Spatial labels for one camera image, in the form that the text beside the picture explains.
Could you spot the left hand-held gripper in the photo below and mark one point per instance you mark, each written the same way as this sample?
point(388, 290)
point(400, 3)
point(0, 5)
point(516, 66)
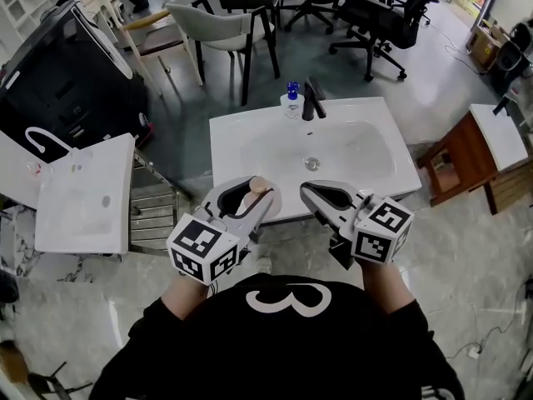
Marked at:
point(200, 248)

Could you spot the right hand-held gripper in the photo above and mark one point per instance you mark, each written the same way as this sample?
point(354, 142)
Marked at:
point(381, 236)

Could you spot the pink soap bottle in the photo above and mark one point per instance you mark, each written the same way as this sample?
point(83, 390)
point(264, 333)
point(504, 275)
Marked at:
point(258, 184)

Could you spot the person's right forearm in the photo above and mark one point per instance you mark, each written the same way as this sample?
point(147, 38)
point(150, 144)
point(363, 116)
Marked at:
point(387, 290)

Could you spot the person's left forearm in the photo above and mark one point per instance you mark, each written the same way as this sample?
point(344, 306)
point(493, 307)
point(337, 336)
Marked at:
point(183, 298)

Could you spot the black basin faucet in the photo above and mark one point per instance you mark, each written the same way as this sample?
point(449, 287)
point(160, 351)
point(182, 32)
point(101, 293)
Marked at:
point(309, 102)

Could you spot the soap bottle with blue pump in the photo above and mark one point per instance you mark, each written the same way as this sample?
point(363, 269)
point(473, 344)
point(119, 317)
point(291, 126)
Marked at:
point(291, 104)

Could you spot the white washbasin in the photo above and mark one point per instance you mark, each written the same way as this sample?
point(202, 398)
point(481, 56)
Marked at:
point(79, 223)
point(233, 148)

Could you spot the white centre washbasin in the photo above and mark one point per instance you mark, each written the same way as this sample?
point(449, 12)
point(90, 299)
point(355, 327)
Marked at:
point(233, 148)

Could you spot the person's white shoe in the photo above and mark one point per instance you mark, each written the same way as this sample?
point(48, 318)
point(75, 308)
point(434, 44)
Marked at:
point(264, 265)

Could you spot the brown wooden vanity cabinet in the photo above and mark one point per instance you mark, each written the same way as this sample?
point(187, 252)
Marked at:
point(466, 152)

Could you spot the person's black printed shirt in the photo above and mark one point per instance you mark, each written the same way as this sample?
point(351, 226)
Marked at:
point(275, 348)

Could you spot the grey upholstered chair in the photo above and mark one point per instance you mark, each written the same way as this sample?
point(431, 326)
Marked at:
point(216, 27)

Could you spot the wooden pallet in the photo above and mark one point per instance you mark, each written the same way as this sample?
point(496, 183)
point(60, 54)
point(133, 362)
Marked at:
point(512, 186)

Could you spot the cream wooden chair brown seat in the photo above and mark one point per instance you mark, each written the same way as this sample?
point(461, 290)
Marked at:
point(156, 40)

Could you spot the small black faucet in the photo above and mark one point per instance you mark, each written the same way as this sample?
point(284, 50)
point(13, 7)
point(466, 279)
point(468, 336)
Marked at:
point(501, 106)

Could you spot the marble slab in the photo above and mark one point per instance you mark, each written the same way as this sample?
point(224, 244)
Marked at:
point(46, 269)

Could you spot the white curved faucet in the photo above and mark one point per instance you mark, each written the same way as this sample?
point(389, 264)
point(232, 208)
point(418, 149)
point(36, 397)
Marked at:
point(35, 131)

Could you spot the cardboard box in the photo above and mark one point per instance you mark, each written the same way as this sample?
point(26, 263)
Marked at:
point(485, 48)

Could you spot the large black appliance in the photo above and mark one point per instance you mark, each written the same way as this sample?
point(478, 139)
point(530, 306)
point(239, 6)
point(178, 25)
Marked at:
point(58, 81)

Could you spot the steel rack frame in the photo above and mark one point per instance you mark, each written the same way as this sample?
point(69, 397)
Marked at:
point(154, 215)

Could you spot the black metal frame stool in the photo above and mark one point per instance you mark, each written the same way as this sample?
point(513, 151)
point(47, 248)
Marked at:
point(14, 363)

